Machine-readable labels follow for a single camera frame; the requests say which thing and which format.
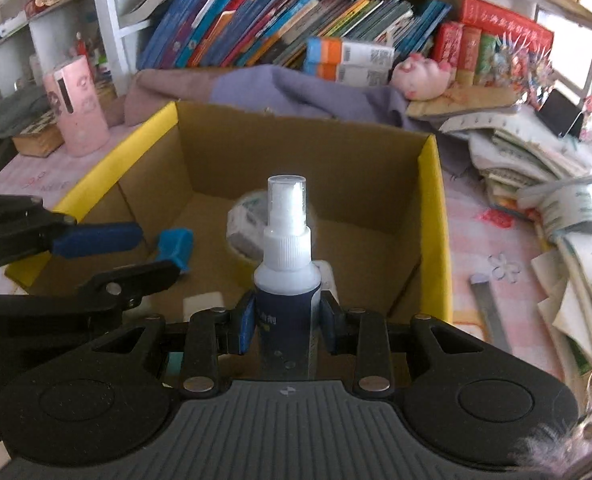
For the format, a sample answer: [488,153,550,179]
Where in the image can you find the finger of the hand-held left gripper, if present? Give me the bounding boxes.
[0,260,181,330]
[0,194,144,273]

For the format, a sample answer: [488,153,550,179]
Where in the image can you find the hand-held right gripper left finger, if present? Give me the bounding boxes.
[90,292,255,395]

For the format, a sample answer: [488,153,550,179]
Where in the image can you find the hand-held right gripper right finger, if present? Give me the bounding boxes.
[321,292,482,395]

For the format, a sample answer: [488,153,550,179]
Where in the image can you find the white capped spray bottle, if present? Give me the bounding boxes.
[252,174,323,381]

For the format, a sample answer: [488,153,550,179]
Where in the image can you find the beige block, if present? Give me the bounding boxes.
[183,292,225,318]

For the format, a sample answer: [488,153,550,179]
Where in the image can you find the blue taped item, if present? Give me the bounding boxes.
[156,228,195,275]

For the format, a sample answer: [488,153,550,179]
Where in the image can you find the light blue correction tape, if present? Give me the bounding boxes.
[166,352,183,386]

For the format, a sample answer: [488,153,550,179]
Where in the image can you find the yellow tape roll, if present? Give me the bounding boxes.
[226,189,321,268]

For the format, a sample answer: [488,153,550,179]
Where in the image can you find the yellow cardboard box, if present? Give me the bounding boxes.
[6,100,454,386]

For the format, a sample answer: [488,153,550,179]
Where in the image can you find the pink cylindrical holder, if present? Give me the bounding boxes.
[43,56,110,157]

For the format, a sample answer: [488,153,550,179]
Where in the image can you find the grey cloth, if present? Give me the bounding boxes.
[0,85,52,139]

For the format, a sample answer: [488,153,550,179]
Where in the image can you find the metal ruler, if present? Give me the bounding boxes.
[468,273,513,354]

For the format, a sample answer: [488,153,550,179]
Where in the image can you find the white shelf unit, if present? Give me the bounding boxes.
[0,0,592,101]

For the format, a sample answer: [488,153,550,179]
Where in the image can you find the pink purple cloth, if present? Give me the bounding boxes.
[124,64,417,129]

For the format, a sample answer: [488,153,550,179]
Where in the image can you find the orange blue white carton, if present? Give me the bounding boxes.
[306,37,395,68]
[306,62,393,86]

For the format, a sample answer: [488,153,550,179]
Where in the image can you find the flat brown cardboard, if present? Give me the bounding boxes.
[408,85,523,122]

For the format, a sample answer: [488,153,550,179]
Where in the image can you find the pink pig plush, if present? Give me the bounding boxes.
[391,52,453,102]

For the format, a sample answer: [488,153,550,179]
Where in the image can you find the pile of books and papers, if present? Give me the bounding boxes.
[441,110,592,377]

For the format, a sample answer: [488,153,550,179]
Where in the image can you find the row of colourful books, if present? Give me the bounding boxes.
[138,0,453,68]

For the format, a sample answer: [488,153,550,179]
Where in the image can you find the black phone stand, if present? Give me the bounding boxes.
[536,89,585,139]

